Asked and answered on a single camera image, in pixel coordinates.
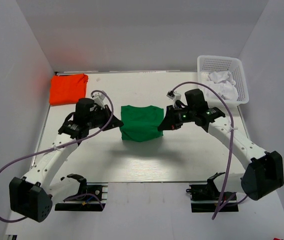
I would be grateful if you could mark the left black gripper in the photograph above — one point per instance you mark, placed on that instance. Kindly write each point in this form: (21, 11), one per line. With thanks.
(107, 116)

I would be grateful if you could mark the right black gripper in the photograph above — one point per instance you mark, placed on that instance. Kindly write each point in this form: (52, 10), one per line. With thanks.
(171, 117)

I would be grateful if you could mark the green t shirt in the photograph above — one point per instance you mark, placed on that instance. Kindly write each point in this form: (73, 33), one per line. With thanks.
(140, 124)

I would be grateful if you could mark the white t shirt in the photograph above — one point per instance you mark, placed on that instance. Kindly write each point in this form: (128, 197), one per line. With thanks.
(223, 84)

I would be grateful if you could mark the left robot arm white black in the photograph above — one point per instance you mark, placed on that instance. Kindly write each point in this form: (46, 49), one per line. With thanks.
(34, 194)

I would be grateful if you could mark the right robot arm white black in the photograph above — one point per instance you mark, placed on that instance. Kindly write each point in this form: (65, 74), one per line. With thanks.
(264, 172)

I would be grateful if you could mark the folded orange t shirt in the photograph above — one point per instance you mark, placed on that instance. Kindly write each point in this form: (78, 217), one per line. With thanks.
(65, 90)

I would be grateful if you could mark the white plastic basket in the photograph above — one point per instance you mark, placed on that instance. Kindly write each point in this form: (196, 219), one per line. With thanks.
(207, 64)

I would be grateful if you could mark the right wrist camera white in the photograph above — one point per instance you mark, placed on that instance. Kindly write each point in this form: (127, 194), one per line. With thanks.
(175, 97)

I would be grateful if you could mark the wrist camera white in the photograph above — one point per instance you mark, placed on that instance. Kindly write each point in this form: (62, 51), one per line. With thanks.
(98, 98)
(175, 97)

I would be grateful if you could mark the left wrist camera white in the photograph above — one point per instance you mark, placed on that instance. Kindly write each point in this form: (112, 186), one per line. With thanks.
(98, 98)

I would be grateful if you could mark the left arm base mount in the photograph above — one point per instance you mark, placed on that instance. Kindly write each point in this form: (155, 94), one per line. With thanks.
(92, 198)

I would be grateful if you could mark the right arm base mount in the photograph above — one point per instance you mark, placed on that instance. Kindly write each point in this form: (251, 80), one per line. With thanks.
(204, 200)

